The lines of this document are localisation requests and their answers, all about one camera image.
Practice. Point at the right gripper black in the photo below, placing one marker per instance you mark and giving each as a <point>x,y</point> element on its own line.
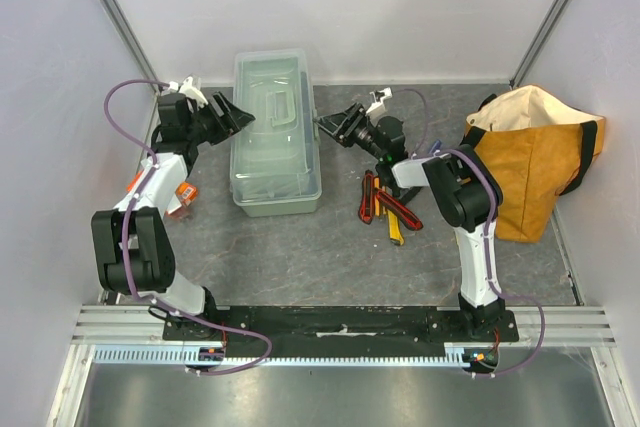
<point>351,123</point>

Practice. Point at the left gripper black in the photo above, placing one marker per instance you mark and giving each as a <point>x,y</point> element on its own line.
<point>236,119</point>

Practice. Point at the green translucent tool box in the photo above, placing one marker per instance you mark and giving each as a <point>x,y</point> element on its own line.
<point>275,160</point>

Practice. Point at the yellow black utility knife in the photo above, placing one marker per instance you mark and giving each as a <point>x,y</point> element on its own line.
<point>395,234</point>
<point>380,209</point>

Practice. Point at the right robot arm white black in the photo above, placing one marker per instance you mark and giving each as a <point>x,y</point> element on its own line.
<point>465,192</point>

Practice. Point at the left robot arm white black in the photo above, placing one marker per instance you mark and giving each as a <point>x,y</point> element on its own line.
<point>133,251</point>

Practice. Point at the black long tool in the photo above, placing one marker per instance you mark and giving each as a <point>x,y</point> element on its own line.
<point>407,195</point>

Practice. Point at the orange screw box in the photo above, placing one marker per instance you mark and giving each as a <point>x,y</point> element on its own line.
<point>186,194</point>

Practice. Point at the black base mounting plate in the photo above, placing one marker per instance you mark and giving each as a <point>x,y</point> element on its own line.
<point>367,330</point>

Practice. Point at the mustard canvas tote bag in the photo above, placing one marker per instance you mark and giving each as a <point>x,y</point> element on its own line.
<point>538,149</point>

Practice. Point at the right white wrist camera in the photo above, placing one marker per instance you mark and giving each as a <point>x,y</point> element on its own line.
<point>377,108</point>

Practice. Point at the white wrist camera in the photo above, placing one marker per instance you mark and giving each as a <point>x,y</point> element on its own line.
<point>377,108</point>
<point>190,87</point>

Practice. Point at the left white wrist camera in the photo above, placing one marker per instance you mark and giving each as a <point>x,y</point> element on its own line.
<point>190,87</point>

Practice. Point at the blue grey cable duct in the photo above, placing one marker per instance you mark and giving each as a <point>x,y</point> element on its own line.
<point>197,357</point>

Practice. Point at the aluminium rail frame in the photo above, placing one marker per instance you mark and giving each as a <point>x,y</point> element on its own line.
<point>558,327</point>

